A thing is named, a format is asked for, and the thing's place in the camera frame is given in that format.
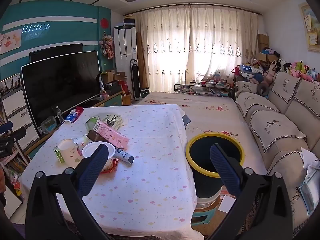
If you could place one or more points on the pile of plush toys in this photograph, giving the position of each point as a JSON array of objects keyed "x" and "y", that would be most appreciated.
[{"x": 300, "y": 70}]

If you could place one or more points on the white plastic bottle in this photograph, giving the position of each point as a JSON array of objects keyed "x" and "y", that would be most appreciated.
[{"x": 80, "y": 143}]

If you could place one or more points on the floral beige floor mat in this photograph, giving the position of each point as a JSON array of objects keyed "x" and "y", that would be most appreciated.
[{"x": 200, "y": 110}]

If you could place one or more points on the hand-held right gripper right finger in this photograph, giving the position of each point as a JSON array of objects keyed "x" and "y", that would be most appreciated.
[{"x": 225, "y": 170}]

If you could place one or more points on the large curved television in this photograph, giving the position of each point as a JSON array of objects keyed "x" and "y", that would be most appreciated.
[{"x": 62, "y": 85}]

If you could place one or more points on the dotted white tablecloth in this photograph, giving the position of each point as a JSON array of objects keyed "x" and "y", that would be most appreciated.
[{"x": 150, "y": 155}]

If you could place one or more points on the white embroidered curtain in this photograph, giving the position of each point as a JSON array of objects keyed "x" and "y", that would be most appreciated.
[{"x": 175, "y": 42}]

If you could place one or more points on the clutter of books and toys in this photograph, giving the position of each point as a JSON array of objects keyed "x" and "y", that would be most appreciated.
[{"x": 212, "y": 85}]

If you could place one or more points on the blue grey cloth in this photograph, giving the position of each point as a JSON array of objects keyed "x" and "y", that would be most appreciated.
[{"x": 186, "y": 119}]

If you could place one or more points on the black yellow rimmed trash bin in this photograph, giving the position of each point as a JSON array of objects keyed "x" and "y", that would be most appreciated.
[{"x": 200, "y": 180}]

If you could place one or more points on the grey neck pillow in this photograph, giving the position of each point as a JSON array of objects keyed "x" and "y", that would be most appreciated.
[{"x": 262, "y": 90}]

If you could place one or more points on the white standing air conditioner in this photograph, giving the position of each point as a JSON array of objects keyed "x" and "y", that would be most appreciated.
[{"x": 125, "y": 55}]

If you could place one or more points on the brown carton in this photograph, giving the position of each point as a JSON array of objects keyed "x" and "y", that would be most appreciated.
[{"x": 93, "y": 136}]

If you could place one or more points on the standing photo frame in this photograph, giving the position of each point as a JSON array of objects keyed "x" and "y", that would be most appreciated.
[{"x": 11, "y": 81}]

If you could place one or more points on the white paper sheet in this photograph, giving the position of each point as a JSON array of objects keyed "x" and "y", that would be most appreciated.
[{"x": 226, "y": 203}]

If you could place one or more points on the patterned rug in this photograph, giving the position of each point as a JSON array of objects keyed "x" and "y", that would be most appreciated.
[{"x": 252, "y": 215}]

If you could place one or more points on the beige sofa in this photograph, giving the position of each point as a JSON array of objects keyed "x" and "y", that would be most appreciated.
[{"x": 275, "y": 127}]

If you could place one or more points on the light blue plastic pack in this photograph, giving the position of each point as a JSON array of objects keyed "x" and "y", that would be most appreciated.
[{"x": 307, "y": 192}]

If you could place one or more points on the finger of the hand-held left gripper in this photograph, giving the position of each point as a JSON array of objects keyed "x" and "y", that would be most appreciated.
[
  {"x": 18, "y": 134},
  {"x": 6, "y": 127}
]

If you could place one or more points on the dark green box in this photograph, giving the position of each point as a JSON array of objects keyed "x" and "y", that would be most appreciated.
[{"x": 145, "y": 92}]

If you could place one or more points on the white plastic drawer cabinet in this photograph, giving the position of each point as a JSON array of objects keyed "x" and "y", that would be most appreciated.
[{"x": 15, "y": 107}]

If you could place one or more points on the crumpled white tissue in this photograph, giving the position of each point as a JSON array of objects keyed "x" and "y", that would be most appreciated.
[{"x": 308, "y": 158}]

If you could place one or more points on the red round wall decoration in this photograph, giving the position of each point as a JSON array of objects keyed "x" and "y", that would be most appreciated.
[{"x": 104, "y": 23}]

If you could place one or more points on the red packet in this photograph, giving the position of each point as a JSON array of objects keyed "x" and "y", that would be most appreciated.
[{"x": 79, "y": 111}]

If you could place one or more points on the green spray bottle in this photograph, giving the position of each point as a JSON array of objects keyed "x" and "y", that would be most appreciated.
[{"x": 91, "y": 123}]

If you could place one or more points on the boxes atop air conditioner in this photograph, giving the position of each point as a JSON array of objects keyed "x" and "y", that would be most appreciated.
[{"x": 129, "y": 22}]

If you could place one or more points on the hanging flower decoration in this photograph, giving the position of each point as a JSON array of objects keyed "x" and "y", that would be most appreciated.
[{"x": 107, "y": 46}]

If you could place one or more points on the small pink bottles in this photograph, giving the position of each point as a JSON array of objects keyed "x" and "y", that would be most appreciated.
[{"x": 105, "y": 95}]

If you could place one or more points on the bookshelf with books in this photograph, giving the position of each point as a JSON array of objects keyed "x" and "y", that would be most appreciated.
[{"x": 12, "y": 170}]

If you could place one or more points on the rolled bamboo mat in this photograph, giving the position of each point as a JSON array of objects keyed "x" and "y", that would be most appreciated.
[{"x": 142, "y": 62}]

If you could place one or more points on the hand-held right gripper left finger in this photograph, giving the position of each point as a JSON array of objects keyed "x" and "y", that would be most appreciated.
[{"x": 93, "y": 170}]

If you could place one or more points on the white disposable bowl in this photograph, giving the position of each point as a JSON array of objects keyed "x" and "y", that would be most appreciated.
[{"x": 90, "y": 151}]

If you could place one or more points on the stack of cardboard boxes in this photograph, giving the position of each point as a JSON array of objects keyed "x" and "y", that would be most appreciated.
[{"x": 263, "y": 42}]

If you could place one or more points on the teal plastic stool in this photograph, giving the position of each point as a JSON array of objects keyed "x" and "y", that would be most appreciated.
[{"x": 202, "y": 217}]

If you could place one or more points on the blue star print bag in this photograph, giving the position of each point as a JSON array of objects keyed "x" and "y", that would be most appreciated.
[{"x": 250, "y": 71}]

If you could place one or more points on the glass coffee table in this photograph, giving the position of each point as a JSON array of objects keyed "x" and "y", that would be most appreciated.
[{"x": 181, "y": 88}]

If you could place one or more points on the white board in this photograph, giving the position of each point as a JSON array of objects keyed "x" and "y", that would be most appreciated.
[{"x": 10, "y": 202}]

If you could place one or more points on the cartoon wall poster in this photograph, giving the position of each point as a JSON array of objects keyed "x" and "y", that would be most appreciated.
[{"x": 10, "y": 41}]

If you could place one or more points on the red snack wrapper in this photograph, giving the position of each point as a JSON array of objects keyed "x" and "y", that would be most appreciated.
[{"x": 112, "y": 166}]

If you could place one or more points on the red bag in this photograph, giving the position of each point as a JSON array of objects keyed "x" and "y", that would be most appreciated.
[{"x": 124, "y": 87}]

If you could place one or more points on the open cardboard box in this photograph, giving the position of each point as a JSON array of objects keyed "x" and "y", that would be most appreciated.
[
  {"x": 107, "y": 76},
  {"x": 119, "y": 76}
]

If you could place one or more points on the clear plastic bag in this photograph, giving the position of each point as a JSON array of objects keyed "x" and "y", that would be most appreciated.
[{"x": 48, "y": 125}]

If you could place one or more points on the small black television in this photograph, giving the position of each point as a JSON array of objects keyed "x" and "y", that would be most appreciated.
[{"x": 55, "y": 51}]

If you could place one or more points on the framed wall picture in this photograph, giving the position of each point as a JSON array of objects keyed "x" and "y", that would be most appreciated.
[{"x": 308, "y": 27}]

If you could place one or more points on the white floral print carton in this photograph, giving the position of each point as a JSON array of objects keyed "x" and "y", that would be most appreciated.
[{"x": 113, "y": 121}]

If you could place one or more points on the black tower fan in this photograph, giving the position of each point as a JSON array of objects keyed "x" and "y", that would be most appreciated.
[{"x": 134, "y": 80}]

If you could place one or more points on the white paper cup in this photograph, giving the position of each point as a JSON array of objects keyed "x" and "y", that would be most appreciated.
[{"x": 68, "y": 155}]

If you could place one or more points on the blue and white tube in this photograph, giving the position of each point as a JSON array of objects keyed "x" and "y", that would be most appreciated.
[{"x": 123, "y": 156}]

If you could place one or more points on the black box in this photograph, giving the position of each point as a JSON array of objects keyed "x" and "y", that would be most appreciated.
[{"x": 113, "y": 87}]

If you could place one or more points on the white bucket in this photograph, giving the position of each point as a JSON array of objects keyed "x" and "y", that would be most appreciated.
[{"x": 207, "y": 200}]

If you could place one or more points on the clear water bottle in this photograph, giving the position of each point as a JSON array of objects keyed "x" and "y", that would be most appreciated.
[{"x": 60, "y": 116}]

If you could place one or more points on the curtain rod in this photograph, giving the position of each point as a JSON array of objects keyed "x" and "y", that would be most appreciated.
[{"x": 200, "y": 5}]

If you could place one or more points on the pink carton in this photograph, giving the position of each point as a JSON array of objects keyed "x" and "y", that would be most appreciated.
[{"x": 112, "y": 136}]

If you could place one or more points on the blue tissue pack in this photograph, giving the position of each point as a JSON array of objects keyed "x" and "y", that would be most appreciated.
[{"x": 70, "y": 118}]

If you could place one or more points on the small green carton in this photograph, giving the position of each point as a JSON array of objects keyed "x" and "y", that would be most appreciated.
[{"x": 58, "y": 155}]

